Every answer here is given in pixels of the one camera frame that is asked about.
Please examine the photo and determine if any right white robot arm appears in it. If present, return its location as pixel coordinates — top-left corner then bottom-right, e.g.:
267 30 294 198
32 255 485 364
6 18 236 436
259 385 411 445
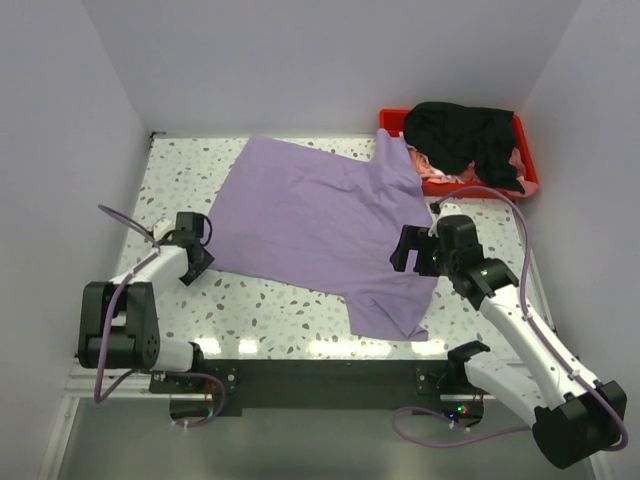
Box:
390 213 629 469

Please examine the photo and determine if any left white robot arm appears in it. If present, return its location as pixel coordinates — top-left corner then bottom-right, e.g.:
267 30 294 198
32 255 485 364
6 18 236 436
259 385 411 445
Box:
76 212 214 392

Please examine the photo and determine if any red plastic bin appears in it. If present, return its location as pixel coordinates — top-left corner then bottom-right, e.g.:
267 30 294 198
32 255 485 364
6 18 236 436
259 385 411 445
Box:
378 108 539 197

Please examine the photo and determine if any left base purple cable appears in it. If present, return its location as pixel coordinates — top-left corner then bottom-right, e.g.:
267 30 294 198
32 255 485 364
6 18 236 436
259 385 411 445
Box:
169 374 234 429

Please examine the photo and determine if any pink t shirt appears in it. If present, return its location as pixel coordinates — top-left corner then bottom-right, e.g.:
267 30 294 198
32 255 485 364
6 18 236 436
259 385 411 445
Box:
408 146 538 198

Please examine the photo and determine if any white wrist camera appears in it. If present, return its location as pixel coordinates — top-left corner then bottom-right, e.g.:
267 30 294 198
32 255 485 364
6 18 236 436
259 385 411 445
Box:
150 217 175 242
428 201 462 229

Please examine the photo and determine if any black t shirt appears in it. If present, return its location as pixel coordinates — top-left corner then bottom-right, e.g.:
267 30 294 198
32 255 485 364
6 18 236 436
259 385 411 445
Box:
403 102 525 194

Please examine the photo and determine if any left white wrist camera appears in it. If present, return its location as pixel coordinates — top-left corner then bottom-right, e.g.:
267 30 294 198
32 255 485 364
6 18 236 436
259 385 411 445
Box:
150 217 175 242

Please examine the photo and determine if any purple t shirt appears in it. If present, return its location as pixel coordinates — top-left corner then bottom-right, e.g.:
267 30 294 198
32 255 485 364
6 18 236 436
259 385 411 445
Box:
208 130 436 341

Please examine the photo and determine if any aluminium rail frame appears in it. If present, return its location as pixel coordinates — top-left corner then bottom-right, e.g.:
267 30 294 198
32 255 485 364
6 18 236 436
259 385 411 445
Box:
62 319 566 401

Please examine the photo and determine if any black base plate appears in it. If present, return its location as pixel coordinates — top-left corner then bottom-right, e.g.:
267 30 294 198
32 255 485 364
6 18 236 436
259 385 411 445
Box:
148 357 489 419

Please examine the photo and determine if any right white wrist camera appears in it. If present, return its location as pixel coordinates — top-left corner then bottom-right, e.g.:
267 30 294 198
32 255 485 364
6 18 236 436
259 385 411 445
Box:
428 201 462 229

